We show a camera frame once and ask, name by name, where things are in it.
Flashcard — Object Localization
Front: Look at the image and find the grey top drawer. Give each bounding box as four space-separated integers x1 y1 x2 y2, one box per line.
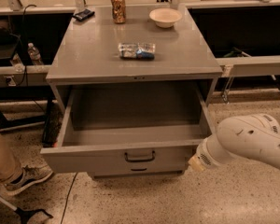
41 83 213 178

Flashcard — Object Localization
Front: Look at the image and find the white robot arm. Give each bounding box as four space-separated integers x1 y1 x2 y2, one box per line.
189 114 280 172

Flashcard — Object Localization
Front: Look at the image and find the grey metal drawer cabinet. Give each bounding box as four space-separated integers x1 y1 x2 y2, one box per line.
46 4 224 180

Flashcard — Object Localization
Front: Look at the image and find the blue clear snack packet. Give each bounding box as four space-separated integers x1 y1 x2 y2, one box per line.
118 43 156 60

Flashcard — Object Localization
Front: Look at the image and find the white paper bowl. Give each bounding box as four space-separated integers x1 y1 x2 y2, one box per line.
149 7 182 28

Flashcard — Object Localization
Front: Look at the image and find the grey sneaker shoe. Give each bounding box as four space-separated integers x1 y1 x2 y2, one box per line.
4 165 53 196

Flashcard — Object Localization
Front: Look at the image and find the gold soda can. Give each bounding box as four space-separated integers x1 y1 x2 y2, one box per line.
110 0 126 24

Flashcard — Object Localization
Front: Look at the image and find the black small device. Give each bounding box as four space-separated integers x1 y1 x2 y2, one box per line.
73 9 95 21

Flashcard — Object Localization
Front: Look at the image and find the tan trouser leg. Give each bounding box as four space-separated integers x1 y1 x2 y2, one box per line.
0 134 22 184

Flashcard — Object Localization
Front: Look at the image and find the clear plastic water bottle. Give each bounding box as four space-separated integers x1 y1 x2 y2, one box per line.
27 43 43 66

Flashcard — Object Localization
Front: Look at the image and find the black drawer handle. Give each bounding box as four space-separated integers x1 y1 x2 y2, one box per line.
131 168 147 172
124 151 156 163

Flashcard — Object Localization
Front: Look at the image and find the black lower drawer handle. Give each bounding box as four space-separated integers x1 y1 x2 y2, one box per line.
131 168 147 172

